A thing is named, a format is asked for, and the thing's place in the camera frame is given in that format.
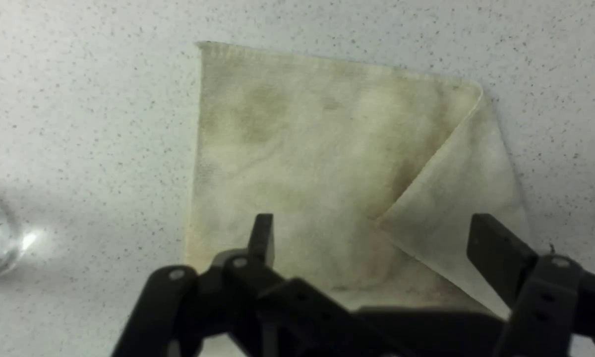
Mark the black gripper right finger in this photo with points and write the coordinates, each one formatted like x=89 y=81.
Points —
x=547 y=303

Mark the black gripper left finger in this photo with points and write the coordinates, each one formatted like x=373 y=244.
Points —
x=178 y=309

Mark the stained white cloth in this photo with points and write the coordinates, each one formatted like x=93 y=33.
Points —
x=309 y=144

